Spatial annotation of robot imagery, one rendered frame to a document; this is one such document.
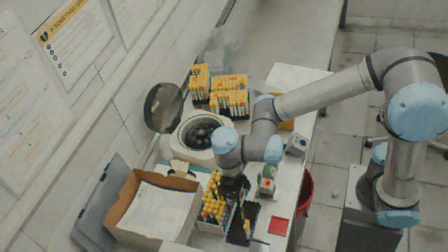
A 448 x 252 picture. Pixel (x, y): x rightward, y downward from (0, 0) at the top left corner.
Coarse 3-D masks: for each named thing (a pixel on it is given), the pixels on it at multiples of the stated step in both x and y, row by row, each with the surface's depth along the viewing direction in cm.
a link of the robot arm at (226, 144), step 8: (224, 128) 103; (232, 128) 103; (216, 136) 102; (224, 136) 102; (232, 136) 101; (240, 136) 103; (216, 144) 101; (224, 144) 100; (232, 144) 100; (240, 144) 102; (216, 152) 103; (224, 152) 101; (232, 152) 102; (240, 152) 102; (216, 160) 107; (224, 160) 104; (232, 160) 104; (240, 160) 104; (224, 168) 108; (232, 168) 107
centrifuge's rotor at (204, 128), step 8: (192, 128) 163; (200, 128) 161; (208, 128) 162; (216, 128) 161; (192, 136) 159; (200, 136) 158; (208, 136) 159; (192, 144) 157; (200, 144) 156; (208, 144) 156
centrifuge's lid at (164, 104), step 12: (156, 84) 153; (168, 84) 161; (156, 96) 160; (168, 96) 165; (180, 96) 165; (144, 108) 150; (156, 108) 162; (168, 108) 166; (180, 108) 167; (156, 120) 162; (168, 120) 167; (180, 120) 167; (156, 132) 156; (168, 132) 161
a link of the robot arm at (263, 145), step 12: (264, 120) 106; (252, 132) 105; (264, 132) 103; (276, 132) 107; (252, 144) 101; (264, 144) 101; (276, 144) 100; (252, 156) 102; (264, 156) 101; (276, 156) 100
